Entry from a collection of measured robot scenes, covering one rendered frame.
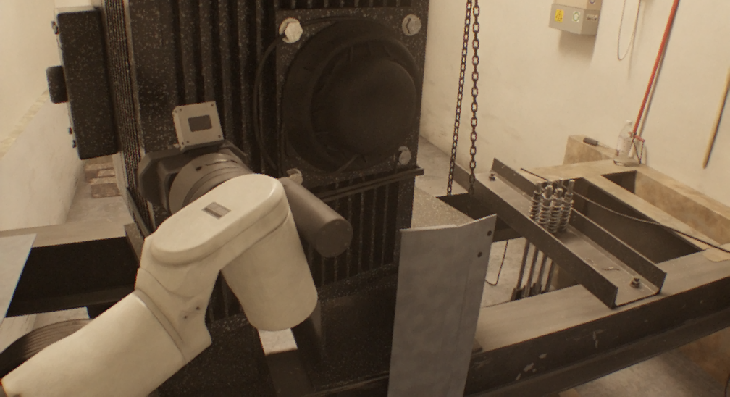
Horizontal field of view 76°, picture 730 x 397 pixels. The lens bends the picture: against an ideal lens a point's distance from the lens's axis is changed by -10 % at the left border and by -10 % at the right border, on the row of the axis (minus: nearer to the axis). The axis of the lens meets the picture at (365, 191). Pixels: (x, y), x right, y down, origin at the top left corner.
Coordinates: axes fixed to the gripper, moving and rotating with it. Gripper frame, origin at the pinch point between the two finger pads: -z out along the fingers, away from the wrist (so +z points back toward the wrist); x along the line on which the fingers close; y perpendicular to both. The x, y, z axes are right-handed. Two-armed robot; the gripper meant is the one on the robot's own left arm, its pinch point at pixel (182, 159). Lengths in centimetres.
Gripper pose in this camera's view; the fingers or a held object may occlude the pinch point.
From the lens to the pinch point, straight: 62.6
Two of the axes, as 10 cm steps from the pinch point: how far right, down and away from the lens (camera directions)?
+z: 5.6, 3.7, -7.4
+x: 8.3, -2.1, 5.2
